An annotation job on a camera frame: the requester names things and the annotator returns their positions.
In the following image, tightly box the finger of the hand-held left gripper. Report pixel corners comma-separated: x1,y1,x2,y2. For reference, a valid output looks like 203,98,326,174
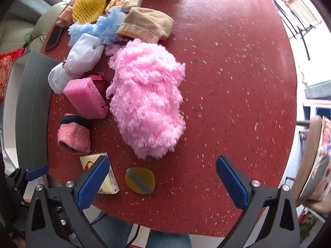
9,165,49,189

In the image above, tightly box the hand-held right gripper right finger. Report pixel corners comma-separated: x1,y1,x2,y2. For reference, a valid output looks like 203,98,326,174
216,156,302,248

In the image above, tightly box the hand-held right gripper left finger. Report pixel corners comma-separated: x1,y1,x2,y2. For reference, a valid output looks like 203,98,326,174
26,155,110,248

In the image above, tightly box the printed tissue packet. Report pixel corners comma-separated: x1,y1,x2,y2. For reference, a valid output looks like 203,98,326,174
105,0,143,13
80,152,120,195

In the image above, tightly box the pink sock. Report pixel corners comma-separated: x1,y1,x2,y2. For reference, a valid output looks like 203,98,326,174
57,113,92,155

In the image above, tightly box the round brown pad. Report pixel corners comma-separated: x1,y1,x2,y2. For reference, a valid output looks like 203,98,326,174
125,167,156,195

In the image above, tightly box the grey cardboard box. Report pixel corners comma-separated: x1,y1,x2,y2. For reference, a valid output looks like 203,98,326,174
1,50,60,169

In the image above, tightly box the pink sponge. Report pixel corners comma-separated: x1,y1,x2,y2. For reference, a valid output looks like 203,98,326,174
63,77,109,120

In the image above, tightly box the pink fluffy cloth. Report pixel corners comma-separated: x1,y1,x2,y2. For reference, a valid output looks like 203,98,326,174
106,38,187,160

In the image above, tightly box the white plastic bundle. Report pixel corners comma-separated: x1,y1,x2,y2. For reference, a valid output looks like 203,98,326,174
48,33,104,94

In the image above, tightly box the person's left leg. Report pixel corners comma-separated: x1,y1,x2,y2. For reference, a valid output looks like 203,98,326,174
92,214,133,248

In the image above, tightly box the person's leg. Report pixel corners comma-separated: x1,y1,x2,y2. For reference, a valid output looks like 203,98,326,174
149,230,192,248
92,214,133,248

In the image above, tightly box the person's right leg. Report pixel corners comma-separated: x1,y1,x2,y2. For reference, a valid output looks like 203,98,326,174
149,230,192,248

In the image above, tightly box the beige chair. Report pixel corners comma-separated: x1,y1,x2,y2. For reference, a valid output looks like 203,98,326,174
292,115,331,213

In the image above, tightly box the patterned seat cushion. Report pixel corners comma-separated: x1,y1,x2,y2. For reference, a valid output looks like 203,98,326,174
300,116,331,202

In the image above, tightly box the dried red rose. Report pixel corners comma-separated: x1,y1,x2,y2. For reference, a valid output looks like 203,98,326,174
86,73,112,104

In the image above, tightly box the red embroidered cushion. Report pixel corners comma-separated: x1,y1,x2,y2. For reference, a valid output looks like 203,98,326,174
0,47,28,104

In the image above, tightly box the black phone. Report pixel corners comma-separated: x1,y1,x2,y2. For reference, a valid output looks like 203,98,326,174
45,24,65,52

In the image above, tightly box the pale green sofa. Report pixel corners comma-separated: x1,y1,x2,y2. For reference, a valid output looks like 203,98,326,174
0,1,68,55

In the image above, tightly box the blue fluffy cloth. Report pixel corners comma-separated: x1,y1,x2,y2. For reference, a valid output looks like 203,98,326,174
68,7,127,47

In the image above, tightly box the peach sock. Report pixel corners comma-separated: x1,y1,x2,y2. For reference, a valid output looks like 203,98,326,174
55,5,74,27

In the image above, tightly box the tan sock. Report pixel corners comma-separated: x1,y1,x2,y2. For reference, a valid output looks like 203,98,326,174
116,7,174,43

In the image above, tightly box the yellow foam net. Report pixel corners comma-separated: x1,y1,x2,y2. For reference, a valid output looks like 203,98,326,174
72,0,107,24

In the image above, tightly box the metal folding rack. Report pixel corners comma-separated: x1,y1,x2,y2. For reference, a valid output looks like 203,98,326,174
259,0,321,60

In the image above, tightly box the black power cable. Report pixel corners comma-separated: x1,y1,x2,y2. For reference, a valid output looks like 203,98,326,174
90,210,141,248

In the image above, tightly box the black earphone cable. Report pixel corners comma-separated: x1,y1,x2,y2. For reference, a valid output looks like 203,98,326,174
23,32,43,49

